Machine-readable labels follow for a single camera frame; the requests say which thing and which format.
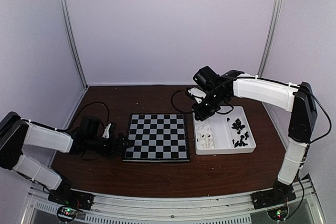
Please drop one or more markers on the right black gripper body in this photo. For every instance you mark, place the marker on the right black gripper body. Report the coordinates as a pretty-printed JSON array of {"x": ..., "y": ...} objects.
[{"x": 212, "y": 105}]

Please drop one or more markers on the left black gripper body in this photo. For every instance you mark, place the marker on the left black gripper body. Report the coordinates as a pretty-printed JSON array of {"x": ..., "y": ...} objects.
[{"x": 105, "y": 148}]

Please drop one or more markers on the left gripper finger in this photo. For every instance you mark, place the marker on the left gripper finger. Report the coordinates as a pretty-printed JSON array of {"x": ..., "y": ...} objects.
[
  {"x": 124, "y": 141},
  {"x": 121, "y": 149}
]

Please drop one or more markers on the black grey chess board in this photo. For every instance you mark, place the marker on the black grey chess board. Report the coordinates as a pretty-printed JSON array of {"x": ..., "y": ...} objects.
[{"x": 157, "y": 138}]

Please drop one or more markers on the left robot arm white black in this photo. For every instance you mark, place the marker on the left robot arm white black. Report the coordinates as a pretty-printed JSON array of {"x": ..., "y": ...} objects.
[{"x": 16, "y": 133}]

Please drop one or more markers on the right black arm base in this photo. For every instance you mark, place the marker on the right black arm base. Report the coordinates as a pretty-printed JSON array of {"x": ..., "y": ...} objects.
[{"x": 280, "y": 193}]

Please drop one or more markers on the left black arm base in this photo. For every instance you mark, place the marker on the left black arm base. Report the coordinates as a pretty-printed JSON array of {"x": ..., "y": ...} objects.
[{"x": 65, "y": 195}]

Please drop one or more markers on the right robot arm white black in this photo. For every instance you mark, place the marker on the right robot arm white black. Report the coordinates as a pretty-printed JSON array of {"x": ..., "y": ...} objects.
[{"x": 297, "y": 99}]

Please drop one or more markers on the black chess pieces upper pile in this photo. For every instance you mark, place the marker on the black chess pieces upper pile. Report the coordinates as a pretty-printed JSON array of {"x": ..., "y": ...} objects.
[{"x": 238, "y": 125}]

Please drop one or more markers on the black chess pieces pile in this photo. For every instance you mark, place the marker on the black chess pieces pile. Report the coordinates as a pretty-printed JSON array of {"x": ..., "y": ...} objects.
[
  {"x": 238, "y": 125},
  {"x": 242, "y": 142}
]

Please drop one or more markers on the white chess pieces lower pile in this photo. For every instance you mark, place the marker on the white chess pieces lower pile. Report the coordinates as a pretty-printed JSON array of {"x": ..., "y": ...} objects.
[{"x": 204, "y": 137}]

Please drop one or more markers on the black chess pieces lower pile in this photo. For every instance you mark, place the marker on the black chess pieces lower pile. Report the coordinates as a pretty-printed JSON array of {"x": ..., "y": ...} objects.
[{"x": 242, "y": 142}]

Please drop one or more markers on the left controller board with LEDs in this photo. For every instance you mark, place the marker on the left controller board with LEDs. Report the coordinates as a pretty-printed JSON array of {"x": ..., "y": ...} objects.
[{"x": 66, "y": 214}]

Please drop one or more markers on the controller board with leds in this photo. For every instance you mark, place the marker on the controller board with leds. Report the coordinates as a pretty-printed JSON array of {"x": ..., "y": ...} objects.
[
  {"x": 66, "y": 214},
  {"x": 278, "y": 214}
]

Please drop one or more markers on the right controller board with LEDs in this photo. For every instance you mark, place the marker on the right controller board with LEDs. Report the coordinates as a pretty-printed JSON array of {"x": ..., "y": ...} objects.
[{"x": 278, "y": 214}]

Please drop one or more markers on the white divided plastic tray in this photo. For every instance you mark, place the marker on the white divided plastic tray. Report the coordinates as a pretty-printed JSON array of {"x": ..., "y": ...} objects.
[{"x": 223, "y": 134}]

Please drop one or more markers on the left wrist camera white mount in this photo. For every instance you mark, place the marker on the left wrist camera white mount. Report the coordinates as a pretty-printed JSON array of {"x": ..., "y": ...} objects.
[{"x": 109, "y": 130}]

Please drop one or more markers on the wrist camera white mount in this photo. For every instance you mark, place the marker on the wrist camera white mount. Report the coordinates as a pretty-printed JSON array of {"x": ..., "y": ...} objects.
[
  {"x": 196, "y": 94},
  {"x": 109, "y": 130}
]

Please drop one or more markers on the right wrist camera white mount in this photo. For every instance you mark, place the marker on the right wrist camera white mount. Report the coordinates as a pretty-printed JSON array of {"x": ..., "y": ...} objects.
[{"x": 196, "y": 94}]

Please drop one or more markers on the aluminium front rail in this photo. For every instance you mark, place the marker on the aluminium front rail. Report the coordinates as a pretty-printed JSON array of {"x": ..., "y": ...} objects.
[{"x": 235, "y": 208}]

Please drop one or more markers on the right aluminium frame post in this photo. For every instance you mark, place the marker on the right aluminium frame post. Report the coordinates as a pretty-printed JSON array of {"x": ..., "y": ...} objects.
[{"x": 276, "y": 10}]

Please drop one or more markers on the aluminium frame post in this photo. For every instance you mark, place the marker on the aluminium frame post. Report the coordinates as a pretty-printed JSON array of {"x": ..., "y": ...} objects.
[
  {"x": 276, "y": 10},
  {"x": 72, "y": 43}
]

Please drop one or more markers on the left aluminium frame post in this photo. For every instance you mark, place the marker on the left aluminium frame post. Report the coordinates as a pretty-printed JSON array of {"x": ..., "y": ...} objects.
[{"x": 72, "y": 43}]

